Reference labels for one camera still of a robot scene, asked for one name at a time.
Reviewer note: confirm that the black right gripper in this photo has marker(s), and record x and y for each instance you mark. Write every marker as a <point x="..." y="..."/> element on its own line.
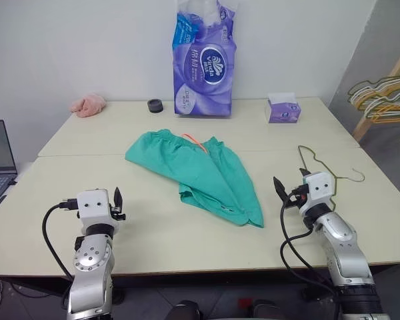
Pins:
<point x="297" y="201"/>

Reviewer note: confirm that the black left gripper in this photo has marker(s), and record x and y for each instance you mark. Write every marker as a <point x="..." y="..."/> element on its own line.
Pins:
<point x="117" y="214"/>

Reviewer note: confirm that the green shorts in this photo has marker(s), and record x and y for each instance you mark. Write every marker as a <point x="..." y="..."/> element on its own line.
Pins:
<point x="200" y="180"/>

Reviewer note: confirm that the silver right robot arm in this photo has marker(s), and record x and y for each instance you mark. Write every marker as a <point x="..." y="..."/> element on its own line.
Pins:
<point x="340" y="233"/>

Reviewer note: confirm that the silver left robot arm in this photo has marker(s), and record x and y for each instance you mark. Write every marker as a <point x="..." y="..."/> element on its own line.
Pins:
<point x="90" y="260"/>

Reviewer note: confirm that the small purple tissue box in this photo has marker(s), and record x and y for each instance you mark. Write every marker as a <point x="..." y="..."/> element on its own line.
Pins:
<point x="283" y="111"/>

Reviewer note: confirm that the wooden clothes rack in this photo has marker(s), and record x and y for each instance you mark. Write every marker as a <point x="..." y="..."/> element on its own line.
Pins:
<point x="361" y="125"/>

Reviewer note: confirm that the pink cloth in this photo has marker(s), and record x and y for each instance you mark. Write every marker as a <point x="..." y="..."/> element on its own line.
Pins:
<point x="88" y="106"/>

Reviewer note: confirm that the black round cap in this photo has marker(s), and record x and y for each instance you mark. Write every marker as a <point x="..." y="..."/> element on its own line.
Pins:
<point x="155" y="106"/>

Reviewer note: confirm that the large purple tissue pack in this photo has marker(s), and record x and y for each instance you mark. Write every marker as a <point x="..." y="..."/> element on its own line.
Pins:
<point x="203" y="66"/>

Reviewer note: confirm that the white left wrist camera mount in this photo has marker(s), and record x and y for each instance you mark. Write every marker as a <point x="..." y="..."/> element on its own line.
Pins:
<point x="93" y="205"/>

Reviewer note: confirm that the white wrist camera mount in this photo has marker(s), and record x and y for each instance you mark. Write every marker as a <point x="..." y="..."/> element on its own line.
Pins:
<point x="318" y="190"/>
<point x="93" y="205"/>

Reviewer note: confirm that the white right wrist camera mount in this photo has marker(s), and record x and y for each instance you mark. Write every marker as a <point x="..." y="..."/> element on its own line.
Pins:
<point x="318" y="190"/>

